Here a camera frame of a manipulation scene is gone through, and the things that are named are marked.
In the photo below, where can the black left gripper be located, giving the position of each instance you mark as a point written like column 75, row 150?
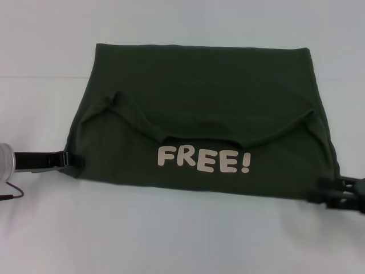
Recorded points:
column 34, row 161

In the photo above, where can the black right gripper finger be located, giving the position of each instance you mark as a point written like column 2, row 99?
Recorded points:
column 322, row 197
column 328, row 182

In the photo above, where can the dark green shirt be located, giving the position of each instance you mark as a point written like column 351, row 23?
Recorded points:
column 199, row 114

